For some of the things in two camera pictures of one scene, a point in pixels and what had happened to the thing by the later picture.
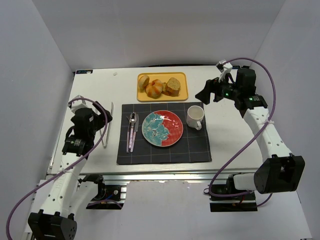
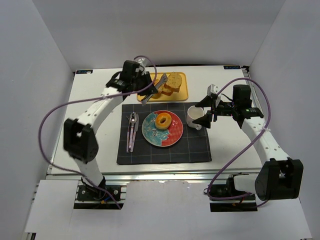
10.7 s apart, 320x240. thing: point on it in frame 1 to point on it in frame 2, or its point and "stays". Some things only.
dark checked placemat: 193,146 stays
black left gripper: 99,118 to 145,81
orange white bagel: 154,89 to 162,120
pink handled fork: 127,147 stays
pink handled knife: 136,129 stays
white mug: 194,116 stays
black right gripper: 214,90 to 214,111
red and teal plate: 162,128 stays
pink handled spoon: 133,117 stays
